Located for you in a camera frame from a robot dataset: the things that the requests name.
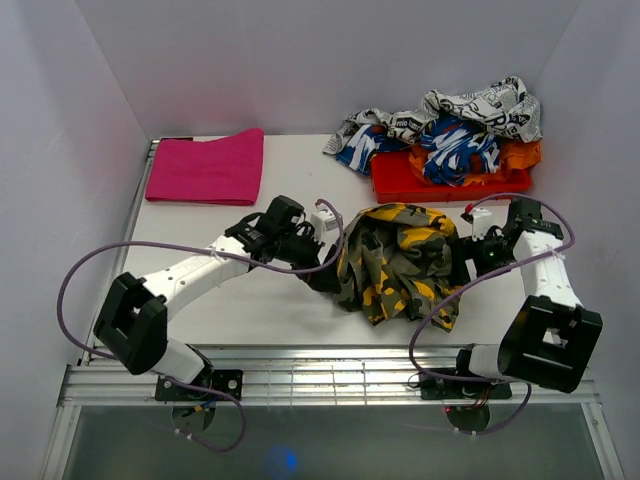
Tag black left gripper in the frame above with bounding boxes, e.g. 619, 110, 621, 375
274, 225, 340, 293

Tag orange trousers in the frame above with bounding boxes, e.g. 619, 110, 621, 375
408, 139, 542, 186

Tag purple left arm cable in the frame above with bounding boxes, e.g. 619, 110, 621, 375
56, 199, 346, 454

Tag red plastic tray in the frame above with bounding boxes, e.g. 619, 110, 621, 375
370, 150, 533, 204

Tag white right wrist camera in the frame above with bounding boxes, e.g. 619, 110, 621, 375
461, 204, 493, 226

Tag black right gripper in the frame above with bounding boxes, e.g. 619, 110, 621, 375
448, 230, 517, 286

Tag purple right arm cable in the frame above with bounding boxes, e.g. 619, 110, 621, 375
408, 192, 576, 436

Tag blue white patterned trousers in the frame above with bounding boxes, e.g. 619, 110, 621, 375
332, 115, 500, 183

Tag aluminium table frame rail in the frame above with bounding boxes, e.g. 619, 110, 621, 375
39, 138, 626, 480

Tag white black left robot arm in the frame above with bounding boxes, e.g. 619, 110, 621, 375
94, 195, 339, 400

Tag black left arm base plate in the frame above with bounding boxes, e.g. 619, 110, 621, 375
153, 369, 244, 403

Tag camouflage yellow green trousers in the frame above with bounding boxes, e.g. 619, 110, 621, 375
309, 203, 461, 332

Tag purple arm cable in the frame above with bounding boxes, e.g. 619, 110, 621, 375
56, 199, 346, 454
408, 192, 576, 436

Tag newspaper print trousers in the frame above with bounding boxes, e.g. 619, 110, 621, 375
323, 76, 542, 156

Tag folded pink trousers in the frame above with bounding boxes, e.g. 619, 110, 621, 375
145, 128, 264, 206

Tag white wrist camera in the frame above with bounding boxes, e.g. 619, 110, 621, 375
309, 200, 338, 234
461, 204, 493, 226

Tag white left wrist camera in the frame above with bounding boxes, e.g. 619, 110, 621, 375
309, 200, 338, 234

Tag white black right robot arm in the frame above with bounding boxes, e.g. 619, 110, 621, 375
451, 198, 602, 397

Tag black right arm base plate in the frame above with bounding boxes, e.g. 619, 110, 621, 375
418, 374, 512, 400

